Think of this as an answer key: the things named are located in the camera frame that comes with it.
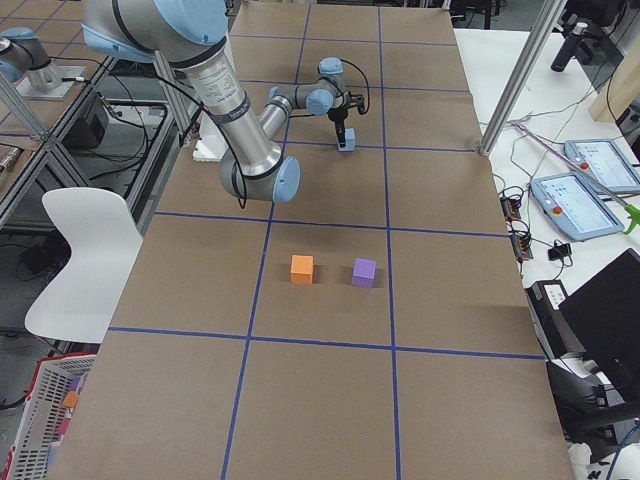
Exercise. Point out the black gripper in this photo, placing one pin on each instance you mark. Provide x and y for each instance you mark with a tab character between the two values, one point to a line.
336	115

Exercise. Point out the light blue foam block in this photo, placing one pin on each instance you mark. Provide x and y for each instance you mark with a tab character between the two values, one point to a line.
350	140

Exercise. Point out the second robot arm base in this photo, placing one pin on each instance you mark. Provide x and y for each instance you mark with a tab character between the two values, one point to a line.
26	64

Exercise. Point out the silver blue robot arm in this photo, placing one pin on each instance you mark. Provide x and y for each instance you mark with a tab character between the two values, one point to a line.
192	35

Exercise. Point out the orange foam block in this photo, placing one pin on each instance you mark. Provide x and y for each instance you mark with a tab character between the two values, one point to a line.
302	269

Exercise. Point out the purple foam block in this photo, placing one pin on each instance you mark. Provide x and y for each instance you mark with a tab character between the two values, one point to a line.
364	273

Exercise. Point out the orange relay board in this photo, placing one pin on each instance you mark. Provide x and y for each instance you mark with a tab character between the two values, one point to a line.
511	209

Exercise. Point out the black box under table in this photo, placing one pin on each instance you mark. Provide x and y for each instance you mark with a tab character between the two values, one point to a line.
89	128

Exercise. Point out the near blue teach pendant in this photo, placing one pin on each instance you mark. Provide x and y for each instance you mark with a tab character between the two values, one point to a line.
574	207

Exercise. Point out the blue teach pendant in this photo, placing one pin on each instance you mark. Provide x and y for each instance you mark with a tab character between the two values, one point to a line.
603	160
574	207

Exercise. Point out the white plastic chair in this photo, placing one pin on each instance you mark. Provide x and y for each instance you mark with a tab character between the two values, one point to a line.
79	303

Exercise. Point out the far blue teach pendant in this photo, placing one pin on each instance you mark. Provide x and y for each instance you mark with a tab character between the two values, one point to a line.
603	160

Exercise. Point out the black computer monitor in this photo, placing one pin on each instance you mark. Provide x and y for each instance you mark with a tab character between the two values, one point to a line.
604	315

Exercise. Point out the white plastic basket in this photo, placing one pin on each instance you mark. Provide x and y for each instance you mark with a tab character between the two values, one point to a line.
55	385

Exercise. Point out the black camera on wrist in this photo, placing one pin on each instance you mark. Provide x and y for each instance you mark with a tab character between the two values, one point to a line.
358	102

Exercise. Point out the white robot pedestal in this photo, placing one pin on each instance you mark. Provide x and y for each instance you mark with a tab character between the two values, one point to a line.
210	148

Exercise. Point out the aluminium frame post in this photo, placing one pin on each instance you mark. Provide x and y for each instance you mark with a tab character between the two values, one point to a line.
541	29

